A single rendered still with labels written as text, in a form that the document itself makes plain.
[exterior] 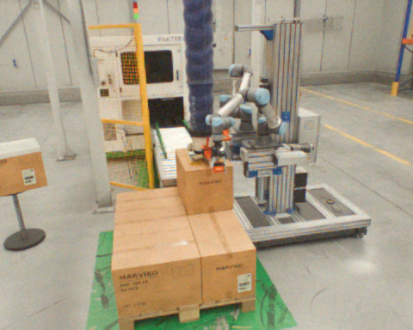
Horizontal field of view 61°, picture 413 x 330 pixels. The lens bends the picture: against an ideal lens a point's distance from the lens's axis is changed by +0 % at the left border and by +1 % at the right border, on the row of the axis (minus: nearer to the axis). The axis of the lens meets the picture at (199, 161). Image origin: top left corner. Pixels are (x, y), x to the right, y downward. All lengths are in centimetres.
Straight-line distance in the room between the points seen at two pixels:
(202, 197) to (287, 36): 154
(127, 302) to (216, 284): 63
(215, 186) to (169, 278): 85
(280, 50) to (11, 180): 270
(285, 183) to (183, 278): 152
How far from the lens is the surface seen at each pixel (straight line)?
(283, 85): 324
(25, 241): 408
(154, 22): 1215
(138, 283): 252
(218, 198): 295
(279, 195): 357
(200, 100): 285
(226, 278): 262
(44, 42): 619
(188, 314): 275
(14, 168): 363
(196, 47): 280
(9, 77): 1277
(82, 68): 398
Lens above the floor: 198
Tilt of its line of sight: 20 degrees down
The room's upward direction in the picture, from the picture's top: 2 degrees counter-clockwise
